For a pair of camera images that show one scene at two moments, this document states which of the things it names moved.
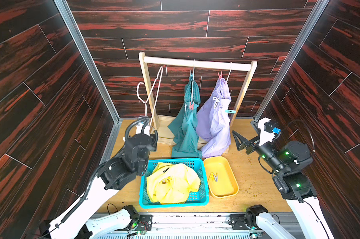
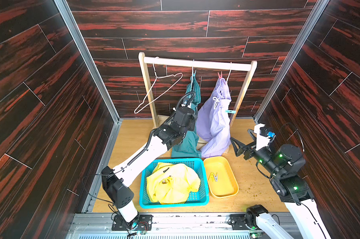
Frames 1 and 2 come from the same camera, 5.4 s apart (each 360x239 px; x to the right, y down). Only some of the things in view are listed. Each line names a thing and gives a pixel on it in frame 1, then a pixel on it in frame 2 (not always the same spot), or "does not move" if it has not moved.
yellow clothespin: [212, 177] does not move
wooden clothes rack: [162, 123] does not move
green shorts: [184, 128] does not move
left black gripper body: [151, 139] → [190, 118]
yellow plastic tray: [222, 180] does not move
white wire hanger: [145, 102] → [155, 74]
